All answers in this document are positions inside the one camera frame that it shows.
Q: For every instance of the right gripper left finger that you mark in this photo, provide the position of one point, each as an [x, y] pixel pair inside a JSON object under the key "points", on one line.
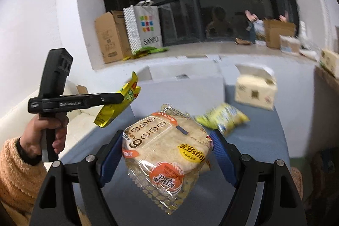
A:
{"points": [[56, 205]]}

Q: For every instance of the yellow orange snack bag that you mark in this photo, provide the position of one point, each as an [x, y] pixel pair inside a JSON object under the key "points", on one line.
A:
{"points": [[110, 112]]}

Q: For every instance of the orange fuzzy sleeve forearm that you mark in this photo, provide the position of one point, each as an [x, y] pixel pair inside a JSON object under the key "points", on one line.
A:
{"points": [[21, 180]]}

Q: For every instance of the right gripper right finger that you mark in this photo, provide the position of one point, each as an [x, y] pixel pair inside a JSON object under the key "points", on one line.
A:
{"points": [[280, 203]]}

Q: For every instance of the open cardboard box right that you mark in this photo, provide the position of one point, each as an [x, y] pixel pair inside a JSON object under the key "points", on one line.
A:
{"points": [[274, 28]]}

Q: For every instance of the person left hand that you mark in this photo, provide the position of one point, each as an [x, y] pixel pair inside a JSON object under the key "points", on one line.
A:
{"points": [[30, 140]]}

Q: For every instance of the brown cardboard box left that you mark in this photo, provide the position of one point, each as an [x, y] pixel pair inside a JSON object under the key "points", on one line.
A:
{"points": [[112, 36]]}

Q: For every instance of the cotton swab box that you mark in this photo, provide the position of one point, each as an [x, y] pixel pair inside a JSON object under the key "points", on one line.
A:
{"points": [[289, 45]]}

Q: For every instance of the green snack packets pile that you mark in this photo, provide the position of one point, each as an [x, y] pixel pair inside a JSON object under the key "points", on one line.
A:
{"points": [[145, 51]]}

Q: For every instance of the white SANFU shopping bag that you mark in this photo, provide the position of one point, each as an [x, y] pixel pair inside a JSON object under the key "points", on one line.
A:
{"points": [[143, 26]]}

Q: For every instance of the yellow green chips bag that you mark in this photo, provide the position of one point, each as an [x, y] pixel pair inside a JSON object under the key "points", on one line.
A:
{"points": [[224, 118]]}

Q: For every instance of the tissue pack on table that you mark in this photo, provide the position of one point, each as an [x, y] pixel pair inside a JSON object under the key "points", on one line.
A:
{"points": [[256, 86]]}

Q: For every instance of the tissue pack on shelf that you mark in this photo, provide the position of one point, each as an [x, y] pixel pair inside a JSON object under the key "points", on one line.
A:
{"points": [[329, 60]]}

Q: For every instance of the dark blue box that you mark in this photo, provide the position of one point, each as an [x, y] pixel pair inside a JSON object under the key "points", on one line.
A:
{"points": [[252, 33]]}

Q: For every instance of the round rice cracker pack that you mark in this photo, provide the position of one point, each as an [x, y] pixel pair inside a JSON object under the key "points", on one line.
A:
{"points": [[164, 153]]}

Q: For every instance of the white storage box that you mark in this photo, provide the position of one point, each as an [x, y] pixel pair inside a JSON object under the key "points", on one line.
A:
{"points": [[191, 87]]}

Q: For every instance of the wooden shelf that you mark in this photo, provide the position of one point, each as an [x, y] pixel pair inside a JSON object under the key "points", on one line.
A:
{"points": [[327, 78]]}

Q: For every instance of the white sofa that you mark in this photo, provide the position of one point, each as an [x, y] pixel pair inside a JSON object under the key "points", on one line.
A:
{"points": [[15, 118]]}

